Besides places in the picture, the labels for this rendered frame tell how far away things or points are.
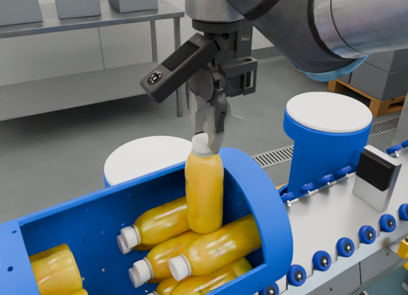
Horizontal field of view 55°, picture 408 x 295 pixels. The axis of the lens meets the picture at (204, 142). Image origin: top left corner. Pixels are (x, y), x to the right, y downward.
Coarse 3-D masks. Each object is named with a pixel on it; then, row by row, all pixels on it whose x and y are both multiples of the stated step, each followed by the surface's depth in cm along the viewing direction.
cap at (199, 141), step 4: (196, 136) 65; (200, 136) 65; (204, 136) 65; (192, 140) 64; (196, 140) 64; (200, 140) 64; (204, 140) 64; (192, 144) 64; (196, 144) 63; (200, 144) 63; (204, 144) 63; (196, 148) 63; (200, 148) 63; (204, 148) 63; (208, 148) 63; (200, 152) 63; (204, 152) 63; (208, 152) 63
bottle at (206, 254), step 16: (240, 224) 73; (256, 224) 73; (192, 240) 71; (208, 240) 69; (224, 240) 69; (240, 240) 70; (256, 240) 72; (192, 256) 67; (208, 256) 67; (224, 256) 69; (240, 256) 71; (192, 272) 68; (208, 272) 68
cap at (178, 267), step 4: (172, 260) 67; (176, 260) 67; (180, 260) 67; (172, 264) 67; (176, 264) 66; (180, 264) 67; (184, 264) 67; (172, 268) 68; (176, 268) 66; (180, 268) 66; (184, 268) 67; (172, 272) 68; (176, 272) 67; (180, 272) 66; (184, 272) 66; (176, 276) 67; (180, 276) 66; (184, 276) 67
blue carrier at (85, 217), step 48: (96, 192) 67; (144, 192) 81; (240, 192) 79; (0, 240) 55; (48, 240) 74; (96, 240) 80; (288, 240) 68; (0, 288) 50; (96, 288) 78; (144, 288) 80; (240, 288) 65
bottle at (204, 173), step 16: (192, 160) 64; (208, 160) 64; (192, 176) 65; (208, 176) 64; (192, 192) 67; (208, 192) 66; (192, 208) 69; (208, 208) 68; (192, 224) 71; (208, 224) 70
